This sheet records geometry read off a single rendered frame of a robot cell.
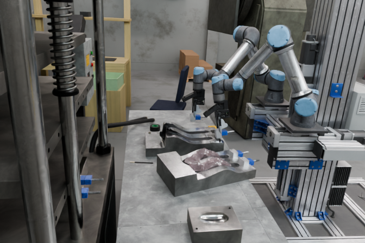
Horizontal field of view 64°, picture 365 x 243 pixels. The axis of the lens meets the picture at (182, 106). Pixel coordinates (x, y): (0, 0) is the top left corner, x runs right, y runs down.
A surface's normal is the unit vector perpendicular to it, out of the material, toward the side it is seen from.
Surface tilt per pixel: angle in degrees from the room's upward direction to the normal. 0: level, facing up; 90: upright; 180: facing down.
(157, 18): 90
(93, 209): 0
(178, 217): 0
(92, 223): 0
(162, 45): 90
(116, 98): 90
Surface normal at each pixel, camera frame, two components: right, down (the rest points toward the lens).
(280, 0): 0.27, -0.14
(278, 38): -0.45, 0.14
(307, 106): -0.35, 0.39
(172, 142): 0.14, 0.32
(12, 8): 0.42, 0.30
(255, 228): 0.04, -0.95
